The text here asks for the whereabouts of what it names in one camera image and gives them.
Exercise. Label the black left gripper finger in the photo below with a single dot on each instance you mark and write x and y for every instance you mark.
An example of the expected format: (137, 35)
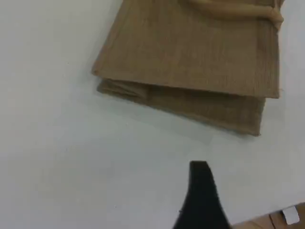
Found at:
(202, 202)

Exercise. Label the brown burlap tote bag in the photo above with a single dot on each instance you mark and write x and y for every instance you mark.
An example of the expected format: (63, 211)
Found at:
(190, 59)

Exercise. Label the white paper tag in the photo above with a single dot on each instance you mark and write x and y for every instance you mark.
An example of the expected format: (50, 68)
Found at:
(291, 214)

